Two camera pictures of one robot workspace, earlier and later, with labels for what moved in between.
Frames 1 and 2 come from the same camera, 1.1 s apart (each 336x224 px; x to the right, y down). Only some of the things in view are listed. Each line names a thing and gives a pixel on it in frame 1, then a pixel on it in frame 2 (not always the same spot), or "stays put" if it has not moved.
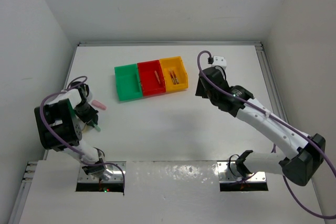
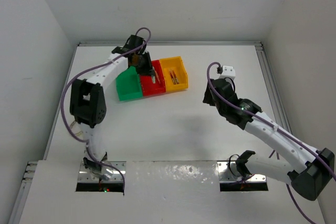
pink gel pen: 171,76 stays put
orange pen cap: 157,76 stays put
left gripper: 91,118 to 147,70
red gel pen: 175,77 stays put
